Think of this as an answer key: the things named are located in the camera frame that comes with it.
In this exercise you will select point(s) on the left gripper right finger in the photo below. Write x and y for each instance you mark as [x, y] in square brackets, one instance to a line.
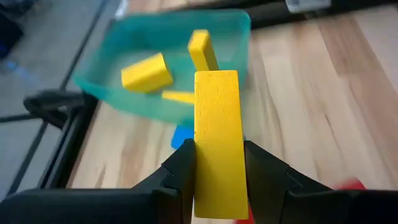
[267, 186]

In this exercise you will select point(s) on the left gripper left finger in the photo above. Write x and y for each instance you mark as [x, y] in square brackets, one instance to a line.
[174, 186]

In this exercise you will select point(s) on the yellow wooden block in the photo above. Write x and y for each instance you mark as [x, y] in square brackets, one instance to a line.
[146, 74]
[201, 49]
[219, 140]
[178, 96]

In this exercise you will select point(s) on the blue wooden block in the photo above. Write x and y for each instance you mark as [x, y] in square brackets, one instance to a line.
[181, 137]

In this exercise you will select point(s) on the teal plastic bin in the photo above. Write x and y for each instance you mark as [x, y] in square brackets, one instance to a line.
[102, 71]

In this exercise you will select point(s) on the black frame clamp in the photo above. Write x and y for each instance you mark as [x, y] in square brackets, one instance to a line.
[53, 104]

